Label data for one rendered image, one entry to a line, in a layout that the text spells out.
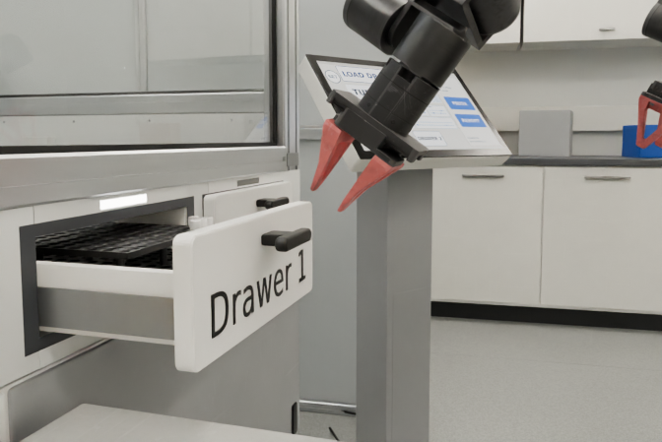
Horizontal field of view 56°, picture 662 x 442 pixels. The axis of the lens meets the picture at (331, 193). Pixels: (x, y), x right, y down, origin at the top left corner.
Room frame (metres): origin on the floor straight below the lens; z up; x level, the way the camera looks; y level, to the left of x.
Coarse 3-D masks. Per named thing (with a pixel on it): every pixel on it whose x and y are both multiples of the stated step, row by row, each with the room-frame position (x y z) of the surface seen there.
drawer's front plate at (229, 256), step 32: (224, 224) 0.54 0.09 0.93; (256, 224) 0.59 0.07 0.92; (288, 224) 0.67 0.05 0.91; (192, 256) 0.47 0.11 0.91; (224, 256) 0.52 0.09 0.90; (256, 256) 0.59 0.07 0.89; (288, 256) 0.67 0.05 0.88; (192, 288) 0.47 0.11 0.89; (224, 288) 0.52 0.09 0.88; (256, 288) 0.59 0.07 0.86; (288, 288) 0.67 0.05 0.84; (192, 320) 0.47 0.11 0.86; (224, 320) 0.52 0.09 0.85; (256, 320) 0.59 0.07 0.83; (192, 352) 0.47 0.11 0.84; (224, 352) 0.52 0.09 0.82
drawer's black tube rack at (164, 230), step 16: (96, 224) 0.74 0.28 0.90; (112, 224) 0.74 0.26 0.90; (128, 224) 0.74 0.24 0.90; (144, 224) 0.74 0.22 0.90; (160, 224) 0.74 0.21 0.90; (48, 240) 0.63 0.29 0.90; (64, 240) 0.63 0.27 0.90; (80, 240) 0.62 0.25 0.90; (96, 240) 0.62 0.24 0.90; (112, 240) 0.62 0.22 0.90; (128, 240) 0.62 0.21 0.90; (144, 240) 0.63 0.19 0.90; (48, 256) 0.69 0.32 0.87; (64, 256) 0.69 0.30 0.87; (80, 256) 0.57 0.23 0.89; (96, 256) 0.57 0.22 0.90; (144, 256) 0.70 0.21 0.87; (160, 256) 0.64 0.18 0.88
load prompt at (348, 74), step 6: (336, 66) 1.49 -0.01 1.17; (342, 66) 1.50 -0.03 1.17; (342, 72) 1.48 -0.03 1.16; (348, 72) 1.49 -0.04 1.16; (354, 72) 1.51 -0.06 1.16; (360, 72) 1.52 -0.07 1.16; (366, 72) 1.53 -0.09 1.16; (372, 72) 1.55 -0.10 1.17; (378, 72) 1.56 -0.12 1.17; (342, 78) 1.46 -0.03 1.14; (348, 78) 1.48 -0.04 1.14; (354, 78) 1.49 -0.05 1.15; (360, 78) 1.50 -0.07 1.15; (366, 78) 1.52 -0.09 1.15; (372, 78) 1.53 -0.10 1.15
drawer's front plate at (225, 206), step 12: (228, 192) 0.87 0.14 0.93; (240, 192) 0.89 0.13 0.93; (252, 192) 0.93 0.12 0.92; (264, 192) 0.97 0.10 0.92; (276, 192) 1.02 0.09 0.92; (288, 192) 1.07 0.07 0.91; (204, 204) 0.82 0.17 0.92; (216, 204) 0.82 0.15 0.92; (228, 204) 0.85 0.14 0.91; (240, 204) 0.89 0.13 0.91; (252, 204) 0.93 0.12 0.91; (204, 216) 0.82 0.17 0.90; (216, 216) 0.82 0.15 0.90; (228, 216) 0.85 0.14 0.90; (240, 216) 0.89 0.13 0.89
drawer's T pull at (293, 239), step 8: (272, 232) 0.61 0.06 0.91; (280, 232) 0.61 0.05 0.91; (288, 232) 0.61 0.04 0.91; (296, 232) 0.60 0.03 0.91; (304, 232) 0.62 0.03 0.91; (264, 240) 0.60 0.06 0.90; (272, 240) 0.59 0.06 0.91; (280, 240) 0.57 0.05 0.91; (288, 240) 0.57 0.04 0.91; (296, 240) 0.59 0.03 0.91; (304, 240) 0.61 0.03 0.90; (280, 248) 0.57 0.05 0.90; (288, 248) 0.57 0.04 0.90
